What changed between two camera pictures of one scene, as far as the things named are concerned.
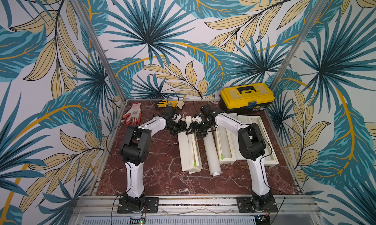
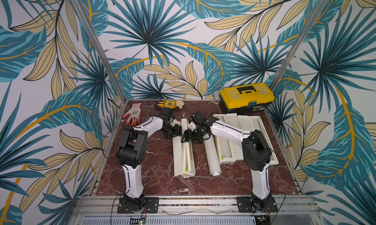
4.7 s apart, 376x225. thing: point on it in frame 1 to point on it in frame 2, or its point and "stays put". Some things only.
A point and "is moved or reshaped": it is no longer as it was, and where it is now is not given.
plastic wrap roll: x=212 y=155 stays put
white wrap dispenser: x=227 y=145 stays put
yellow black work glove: x=176 y=103 stays put
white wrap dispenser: x=190 y=149 is moved or reshaped
